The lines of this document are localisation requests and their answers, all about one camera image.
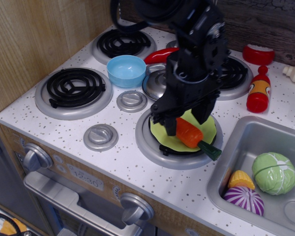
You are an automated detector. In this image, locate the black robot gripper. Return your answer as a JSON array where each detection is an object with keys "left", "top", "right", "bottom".
[{"left": 151, "top": 48, "right": 223, "bottom": 136}]

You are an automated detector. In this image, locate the orange toy carrot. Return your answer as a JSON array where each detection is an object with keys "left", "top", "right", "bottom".
[{"left": 176, "top": 118, "right": 222, "bottom": 161}]

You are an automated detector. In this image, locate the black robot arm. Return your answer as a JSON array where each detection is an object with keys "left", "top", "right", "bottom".
[{"left": 110, "top": 0, "right": 230, "bottom": 136}]

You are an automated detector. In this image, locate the light green plate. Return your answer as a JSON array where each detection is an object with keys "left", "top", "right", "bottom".
[{"left": 149, "top": 110, "right": 217, "bottom": 152}]

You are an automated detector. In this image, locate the front right stove burner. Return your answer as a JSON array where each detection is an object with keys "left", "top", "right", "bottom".
[{"left": 135, "top": 111, "right": 223, "bottom": 170}]

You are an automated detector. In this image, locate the stove burner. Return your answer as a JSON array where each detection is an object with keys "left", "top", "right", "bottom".
[
  {"left": 91, "top": 29, "right": 157, "bottom": 65},
  {"left": 217, "top": 56, "right": 253, "bottom": 101},
  {"left": 135, "top": 111, "right": 223, "bottom": 170},
  {"left": 35, "top": 67, "right": 113, "bottom": 120}
]

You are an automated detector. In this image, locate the silver pot lid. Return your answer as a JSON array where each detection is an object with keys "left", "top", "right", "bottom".
[{"left": 142, "top": 69, "right": 166, "bottom": 100}]

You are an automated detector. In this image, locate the silver sink basin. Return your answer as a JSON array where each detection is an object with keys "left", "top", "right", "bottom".
[{"left": 207, "top": 117, "right": 295, "bottom": 236}]

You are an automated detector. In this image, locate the back right stove burner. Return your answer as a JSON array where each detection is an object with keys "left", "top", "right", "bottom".
[{"left": 217, "top": 56, "right": 253, "bottom": 101}]

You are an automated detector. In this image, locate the red toy chili pepper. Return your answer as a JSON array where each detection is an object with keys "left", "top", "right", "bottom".
[{"left": 144, "top": 47, "right": 179, "bottom": 64}]

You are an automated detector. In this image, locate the red ketchup bottle toy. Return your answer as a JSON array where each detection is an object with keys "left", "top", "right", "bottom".
[{"left": 246, "top": 65, "right": 271, "bottom": 113}]

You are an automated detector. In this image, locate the grey stovetop knob back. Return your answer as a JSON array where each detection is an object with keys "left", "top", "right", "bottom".
[{"left": 166, "top": 40, "right": 178, "bottom": 49}]

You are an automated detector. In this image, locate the light blue bowl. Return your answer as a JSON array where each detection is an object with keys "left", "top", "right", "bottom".
[{"left": 107, "top": 55, "right": 146, "bottom": 88}]

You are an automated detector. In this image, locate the yellow corn toy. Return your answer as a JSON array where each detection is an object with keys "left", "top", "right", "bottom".
[{"left": 228, "top": 170, "right": 255, "bottom": 190}]

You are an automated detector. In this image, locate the grey stovetop knob lower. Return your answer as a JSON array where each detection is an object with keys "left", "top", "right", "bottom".
[{"left": 83, "top": 124, "right": 118, "bottom": 152}]

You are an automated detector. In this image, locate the red cheese wheel toy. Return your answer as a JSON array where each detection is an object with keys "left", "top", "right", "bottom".
[{"left": 242, "top": 44, "right": 275, "bottom": 65}]

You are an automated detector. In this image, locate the purple onion toy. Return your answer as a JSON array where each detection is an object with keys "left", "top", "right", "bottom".
[{"left": 223, "top": 186, "right": 265, "bottom": 216}]

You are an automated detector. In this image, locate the right oven dial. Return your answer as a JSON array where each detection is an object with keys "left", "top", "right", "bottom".
[{"left": 120, "top": 193, "right": 154, "bottom": 225}]

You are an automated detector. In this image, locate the oven dial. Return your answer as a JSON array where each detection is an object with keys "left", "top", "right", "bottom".
[
  {"left": 120, "top": 193, "right": 154, "bottom": 225},
  {"left": 23, "top": 143, "right": 53, "bottom": 172}
]

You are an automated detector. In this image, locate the back left stove burner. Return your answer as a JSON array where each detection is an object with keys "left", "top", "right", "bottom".
[{"left": 91, "top": 29, "right": 157, "bottom": 65}]

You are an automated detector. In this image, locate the green cabbage toy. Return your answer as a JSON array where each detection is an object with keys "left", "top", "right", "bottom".
[{"left": 252, "top": 152, "right": 295, "bottom": 195}]

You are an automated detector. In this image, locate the front left stove burner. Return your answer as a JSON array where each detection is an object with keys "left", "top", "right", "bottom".
[{"left": 35, "top": 67, "right": 113, "bottom": 120}]

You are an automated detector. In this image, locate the left oven dial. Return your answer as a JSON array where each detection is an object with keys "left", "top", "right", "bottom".
[{"left": 23, "top": 143, "right": 53, "bottom": 172}]

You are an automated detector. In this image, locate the yellow object bottom left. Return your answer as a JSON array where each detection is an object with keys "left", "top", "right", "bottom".
[{"left": 0, "top": 218, "right": 28, "bottom": 236}]

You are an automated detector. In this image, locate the silver oven door handle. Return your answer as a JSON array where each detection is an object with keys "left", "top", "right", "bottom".
[{"left": 24, "top": 172, "right": 143, "bottom": 236}]

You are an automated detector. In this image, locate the black cable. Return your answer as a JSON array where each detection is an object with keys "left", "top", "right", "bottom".
[{"left": 0, "top": 210, "right": 28, "bottom": 234}]

